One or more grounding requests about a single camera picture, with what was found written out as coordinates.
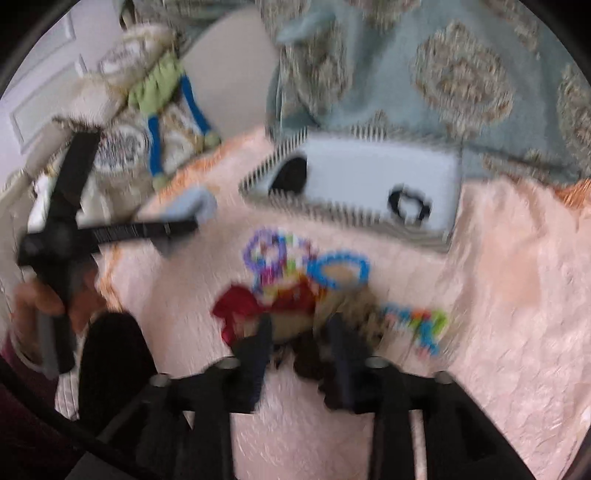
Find red scrunchie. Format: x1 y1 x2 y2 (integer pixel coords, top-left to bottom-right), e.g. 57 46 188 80
211 276 320 348

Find black hair tie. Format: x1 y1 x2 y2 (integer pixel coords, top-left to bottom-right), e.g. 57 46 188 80
387 184 433 226

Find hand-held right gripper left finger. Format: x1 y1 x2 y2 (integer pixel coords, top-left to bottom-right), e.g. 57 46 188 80
99 314 278 480

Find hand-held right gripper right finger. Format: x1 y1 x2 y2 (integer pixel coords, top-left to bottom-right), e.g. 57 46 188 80
324 313 536 480

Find turquoise mixed bead bracelet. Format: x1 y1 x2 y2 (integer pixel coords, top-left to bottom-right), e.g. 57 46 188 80
378 305 450 357

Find beige cushion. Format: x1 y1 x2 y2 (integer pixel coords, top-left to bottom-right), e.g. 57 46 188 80
179 17 283 140

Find leopard print scrunchie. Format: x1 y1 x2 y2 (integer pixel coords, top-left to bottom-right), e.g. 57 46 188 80
314 285 385 348

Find striped-edge white jewelry box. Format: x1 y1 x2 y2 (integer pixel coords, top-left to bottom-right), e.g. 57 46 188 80
238 124 465 253

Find teal damask patterned blanket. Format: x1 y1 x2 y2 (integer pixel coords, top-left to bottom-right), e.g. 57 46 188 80
257 0 591 186

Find embroidered cream pillows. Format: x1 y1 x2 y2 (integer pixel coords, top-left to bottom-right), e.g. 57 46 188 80
0 8 122 154

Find black scrunchie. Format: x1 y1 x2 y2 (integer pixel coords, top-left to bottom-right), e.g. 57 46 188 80
267 155 310 193

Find green and blue plush toy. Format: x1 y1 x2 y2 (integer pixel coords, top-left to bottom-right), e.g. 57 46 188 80
126 50 223 191

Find person's left hand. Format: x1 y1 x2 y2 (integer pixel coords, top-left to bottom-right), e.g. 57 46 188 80
11 271 106 335

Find cream pillow with striped ends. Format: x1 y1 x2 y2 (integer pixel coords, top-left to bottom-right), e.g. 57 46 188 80
95 22 177 89

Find blue bead bracelet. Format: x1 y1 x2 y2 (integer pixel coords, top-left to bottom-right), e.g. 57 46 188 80
307 252 372 290

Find white pillow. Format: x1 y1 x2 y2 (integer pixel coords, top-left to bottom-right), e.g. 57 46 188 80
28 170 117 232

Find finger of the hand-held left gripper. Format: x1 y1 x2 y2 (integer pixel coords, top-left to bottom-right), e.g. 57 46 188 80
59 130 102 223
93 187 219 246

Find purple bead bracelet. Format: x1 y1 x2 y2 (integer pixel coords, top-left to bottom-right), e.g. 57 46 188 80
242 228 290 278

